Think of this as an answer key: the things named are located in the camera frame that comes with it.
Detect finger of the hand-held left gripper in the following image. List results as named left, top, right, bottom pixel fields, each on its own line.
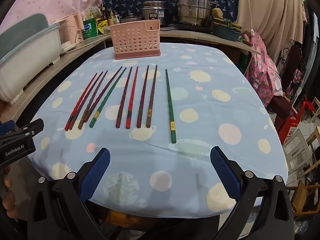
left=0, top=120, right=15, bottom=140
left=14, top=118, right=45, bottom=139

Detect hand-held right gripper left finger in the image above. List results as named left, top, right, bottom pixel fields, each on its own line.
left=27, top=147, right=112, bottom=240

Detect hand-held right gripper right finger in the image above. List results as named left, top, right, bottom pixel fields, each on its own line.
left=210, top=146, right=295, bottom=240

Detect red chopstick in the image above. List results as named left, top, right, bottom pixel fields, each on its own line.
left=125, top=66, right=139, bottom=130
left=64, top=73, right=98, bottom=131

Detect brown chopstick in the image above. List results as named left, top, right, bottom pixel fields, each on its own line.
left=69, top=71, right=103, bottom=130
left=146, top=65, right=158, bottom=128
left=116, top=66, right=133, bottom=129
left=78, top=70, right=108, bottom=130
left=137, top=65, right=149, bottom=129

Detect green chopstick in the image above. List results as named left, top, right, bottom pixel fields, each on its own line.
left=89, top=67, right=127, bottom=128
left=165, top=69, right=177, bottom=144

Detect pink perforated utensil holder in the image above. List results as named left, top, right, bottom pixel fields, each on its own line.
left=110, top=19, right=162, bottom=60

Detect person's left hand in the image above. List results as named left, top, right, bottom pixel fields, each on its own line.
left=1, top=166, right=28, bottom=222

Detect blue planet print tablecloth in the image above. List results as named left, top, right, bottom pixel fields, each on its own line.
left=26, top=42, right=288, bottom=218

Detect white grey plastic tub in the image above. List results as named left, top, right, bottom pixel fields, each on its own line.
left=0, top=13, right=62, bottom=104

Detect white plastic stool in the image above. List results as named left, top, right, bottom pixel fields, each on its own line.
left=282, top=129, right=315, bottom=175

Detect red plastic stool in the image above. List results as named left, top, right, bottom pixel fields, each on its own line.
left=277, top=100, right=308, bottom=143

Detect wooden stool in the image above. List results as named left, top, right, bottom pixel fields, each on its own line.
left=291, top=180, right=320, bottom=220

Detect purple chopstick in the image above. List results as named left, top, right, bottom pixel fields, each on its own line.
left=84, top=66, right=123, bottom=123

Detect pink floral garment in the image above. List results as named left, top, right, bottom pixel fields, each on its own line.
left=244, top=31, right=284, bottom=107

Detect pink electric kettle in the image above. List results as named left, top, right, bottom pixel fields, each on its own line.
left=67, top=12, right=84, bottom=44

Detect green plastic bottle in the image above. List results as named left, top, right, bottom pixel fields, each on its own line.
left=82, top=18, right=98, bottom=40

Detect yellow seasoning packet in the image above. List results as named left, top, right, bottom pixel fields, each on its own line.
left=96, top=21, right=108, bottom=35

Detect white and green carton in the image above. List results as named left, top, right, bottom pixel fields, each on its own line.
left=84, top=6, right=100, bottom=20

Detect dark iron chair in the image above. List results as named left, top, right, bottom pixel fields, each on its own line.
left=279, top=45, right=304, bottom=93

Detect blue plastic basin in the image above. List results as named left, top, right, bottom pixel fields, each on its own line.
left=212, top=21, right=242, bottom=42

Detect small pot with glass lid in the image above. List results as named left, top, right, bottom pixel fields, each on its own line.
left=120, top=14, right=143, bottom=24

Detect black induction cooktop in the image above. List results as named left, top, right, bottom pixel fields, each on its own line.
left=170, top=24, right=214, bottom=33

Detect leafy green vegetables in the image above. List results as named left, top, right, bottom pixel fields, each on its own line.
left=220, top=17, right=240, bottom=27

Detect navy floral cloth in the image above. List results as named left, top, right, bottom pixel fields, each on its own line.
left=101, top=0, right=239, bottom=27

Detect stainless steel steamer pot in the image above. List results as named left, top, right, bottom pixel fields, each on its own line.
left=176, top=0, right=219, bottom=27

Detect beige curtain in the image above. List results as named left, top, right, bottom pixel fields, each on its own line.
left=236, top=0, right=308, bottom=63

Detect steel rice cooker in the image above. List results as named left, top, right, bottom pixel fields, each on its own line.
left=140, top=1, right=170, bottom=27

